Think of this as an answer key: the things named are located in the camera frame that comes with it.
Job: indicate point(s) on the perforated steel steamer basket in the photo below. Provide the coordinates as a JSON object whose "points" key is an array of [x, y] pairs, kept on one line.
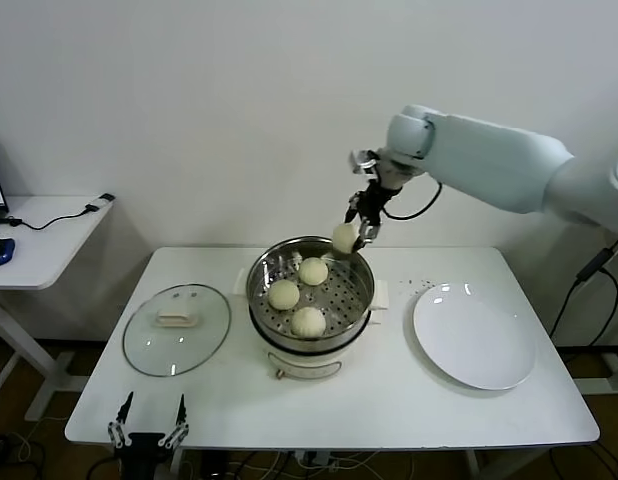
{"points": [[349, 300]]}

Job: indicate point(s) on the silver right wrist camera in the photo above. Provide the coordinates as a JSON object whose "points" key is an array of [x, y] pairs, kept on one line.
{"points": [[362, 161]]}

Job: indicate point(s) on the blue computer mouse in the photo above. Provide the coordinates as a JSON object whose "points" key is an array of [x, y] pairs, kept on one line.
{"points": [[1, 252]]}

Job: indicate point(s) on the white round plate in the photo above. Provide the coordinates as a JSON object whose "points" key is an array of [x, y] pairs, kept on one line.
{"points": [[469, 335]]}

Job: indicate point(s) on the white side table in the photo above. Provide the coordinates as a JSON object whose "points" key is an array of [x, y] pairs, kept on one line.
{"points": [[49, 250]]}

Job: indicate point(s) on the white table leg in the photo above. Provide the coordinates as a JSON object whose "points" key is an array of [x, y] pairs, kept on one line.
{"points": [[177, 465], [473, 465]]}

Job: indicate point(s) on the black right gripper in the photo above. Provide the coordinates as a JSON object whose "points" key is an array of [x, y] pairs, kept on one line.
{"points": [[376, 200]]}

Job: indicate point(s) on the white electric cooker base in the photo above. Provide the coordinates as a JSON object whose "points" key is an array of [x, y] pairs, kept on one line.
{"points": [[309, 367]]}

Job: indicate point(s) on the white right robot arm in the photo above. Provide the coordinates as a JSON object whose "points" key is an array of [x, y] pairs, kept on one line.
{"points": [[489, 160]]}

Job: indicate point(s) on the round glass pot lid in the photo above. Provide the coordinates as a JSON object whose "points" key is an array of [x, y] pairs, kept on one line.
{"points": [[204, 325]]}

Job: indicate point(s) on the white power strip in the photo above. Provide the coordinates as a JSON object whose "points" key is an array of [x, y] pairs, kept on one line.
{"points": [[314, 457]]}

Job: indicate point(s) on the white steamed baozi bun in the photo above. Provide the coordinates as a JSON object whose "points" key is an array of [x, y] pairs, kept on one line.
{"points": [[313, 271], [345, 238], [284, 294], [308, 322]]}

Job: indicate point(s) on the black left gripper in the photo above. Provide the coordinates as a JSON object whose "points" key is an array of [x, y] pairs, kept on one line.
{"points": [[141, 452]]}

